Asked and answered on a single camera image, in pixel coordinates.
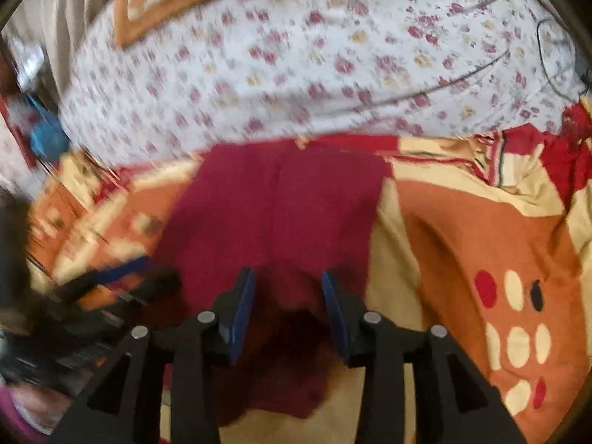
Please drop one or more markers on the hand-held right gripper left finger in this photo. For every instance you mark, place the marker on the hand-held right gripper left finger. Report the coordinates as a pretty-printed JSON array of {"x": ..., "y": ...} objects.
[{"x": 243, "y": 314}]

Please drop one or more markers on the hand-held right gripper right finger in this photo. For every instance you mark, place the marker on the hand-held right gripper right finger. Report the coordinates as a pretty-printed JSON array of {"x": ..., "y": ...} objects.
[{"x": 335, "y": 319}]

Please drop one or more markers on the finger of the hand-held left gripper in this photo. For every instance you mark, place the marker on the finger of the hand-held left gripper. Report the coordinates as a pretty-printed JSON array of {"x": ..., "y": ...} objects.
[{"x": 138, "y": 282}]

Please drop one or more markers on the maroon small garment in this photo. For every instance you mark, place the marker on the maroon small garment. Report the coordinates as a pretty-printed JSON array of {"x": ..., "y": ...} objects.
[{"x": 277, "y": 203}]

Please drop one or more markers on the person's left forearm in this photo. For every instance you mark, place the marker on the person's left forearm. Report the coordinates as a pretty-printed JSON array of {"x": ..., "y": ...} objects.
[{"x": 32, "y": 407}]

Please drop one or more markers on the red orange patterned blanket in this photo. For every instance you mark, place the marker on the red orange patterned blanket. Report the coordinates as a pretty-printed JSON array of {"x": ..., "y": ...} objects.
[{"x": 462, "y": 222}]

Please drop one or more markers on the blue plastic bag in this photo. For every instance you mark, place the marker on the blue plastic bag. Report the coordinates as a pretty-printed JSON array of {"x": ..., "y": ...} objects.
[{"x": 46, "y": 134}]

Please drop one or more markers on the white floral bed sheet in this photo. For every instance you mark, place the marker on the white floral bed sheet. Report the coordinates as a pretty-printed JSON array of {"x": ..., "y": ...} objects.
[{"x": 277, "y": 55}]

